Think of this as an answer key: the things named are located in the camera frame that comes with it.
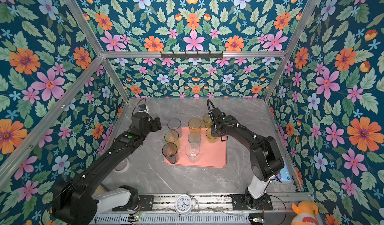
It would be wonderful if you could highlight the short green glass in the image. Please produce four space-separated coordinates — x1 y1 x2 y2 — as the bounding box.
206 128 218 144

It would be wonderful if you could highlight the tall yellow glass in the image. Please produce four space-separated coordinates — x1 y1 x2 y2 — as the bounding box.
188 118 202 133

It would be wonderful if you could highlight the teal frosted glass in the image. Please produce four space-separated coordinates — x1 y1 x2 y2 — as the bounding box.
188 132 201 146

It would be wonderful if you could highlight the clear blue tall glass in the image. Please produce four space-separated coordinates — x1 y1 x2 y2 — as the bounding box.
167 119 182 137

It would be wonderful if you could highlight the tall green glass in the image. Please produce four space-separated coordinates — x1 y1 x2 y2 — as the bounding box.
164 130 180 150

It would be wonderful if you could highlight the short pink glass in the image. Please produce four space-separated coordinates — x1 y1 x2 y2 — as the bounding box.
185 143 200 163

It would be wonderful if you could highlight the tall grey smoky glass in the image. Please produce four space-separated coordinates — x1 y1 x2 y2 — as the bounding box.
162 143 179 164

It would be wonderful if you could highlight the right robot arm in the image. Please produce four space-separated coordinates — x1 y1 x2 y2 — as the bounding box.
209 107 285 209

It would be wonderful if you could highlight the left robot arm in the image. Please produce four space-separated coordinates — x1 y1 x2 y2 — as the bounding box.
52 112 162 225

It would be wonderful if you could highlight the pink plastic tray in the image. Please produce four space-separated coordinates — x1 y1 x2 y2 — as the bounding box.
164 128 227 168

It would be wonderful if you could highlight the short yellow glass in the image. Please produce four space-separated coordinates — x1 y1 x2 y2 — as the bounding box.
203 114 213 129

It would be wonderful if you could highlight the blue tissue pack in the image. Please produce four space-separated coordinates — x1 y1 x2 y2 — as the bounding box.
277 162 293 183

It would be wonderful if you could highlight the white alarm clock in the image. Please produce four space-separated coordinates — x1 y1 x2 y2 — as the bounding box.
175 194 193 216

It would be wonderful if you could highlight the orange plush toy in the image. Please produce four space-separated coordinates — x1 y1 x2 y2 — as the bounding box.
291 201 319 225

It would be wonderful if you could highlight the black hook rail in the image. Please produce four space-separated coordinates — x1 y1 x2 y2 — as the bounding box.
160 51 224 59

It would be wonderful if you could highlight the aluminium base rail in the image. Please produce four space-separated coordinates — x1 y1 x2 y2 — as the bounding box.
91 193 312 225

